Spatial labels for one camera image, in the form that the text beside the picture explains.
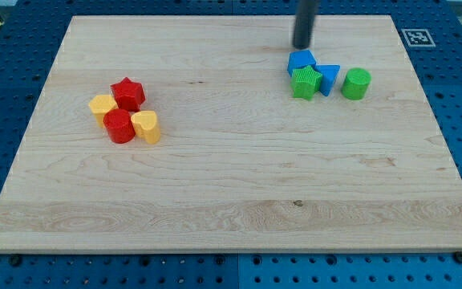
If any red star block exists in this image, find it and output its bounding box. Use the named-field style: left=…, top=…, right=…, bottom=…
left=110, top=77, right=146, bottom=112

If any yellow hexagon block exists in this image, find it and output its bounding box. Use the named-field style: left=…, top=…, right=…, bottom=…
left=88, top=95, right=118, bottom=128

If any white fiducial marker tag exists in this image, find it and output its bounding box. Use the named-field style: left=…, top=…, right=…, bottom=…
left=402, top=28, right=436, bottom=47

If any blue cube block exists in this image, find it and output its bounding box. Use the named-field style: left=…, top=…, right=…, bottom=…
left=287, top=50, right=317, bottom=76

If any red cylinder block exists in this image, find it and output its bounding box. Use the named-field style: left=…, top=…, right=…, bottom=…
left=103, top=108, right=136, bottom=144

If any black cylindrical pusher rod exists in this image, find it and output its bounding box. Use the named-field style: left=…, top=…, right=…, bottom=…
left=292, top=0, right=320, bottom=50

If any green star block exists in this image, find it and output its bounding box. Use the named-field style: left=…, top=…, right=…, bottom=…
left=290, top=66, right=323, bottom=100

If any light wooden board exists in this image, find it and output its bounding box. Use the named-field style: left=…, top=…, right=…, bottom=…
left=0, top=15, right=462, bottom=254

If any yellow heart block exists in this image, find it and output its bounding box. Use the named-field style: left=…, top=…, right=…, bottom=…
left=131, top=111, right=160, bottom=145

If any blue triangle block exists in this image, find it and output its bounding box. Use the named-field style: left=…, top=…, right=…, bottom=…
left=315, top=64, right=341, bottom=96

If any green cylinder block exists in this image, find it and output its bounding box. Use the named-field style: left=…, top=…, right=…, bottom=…
left=341, top=67, right=371, bottom=100

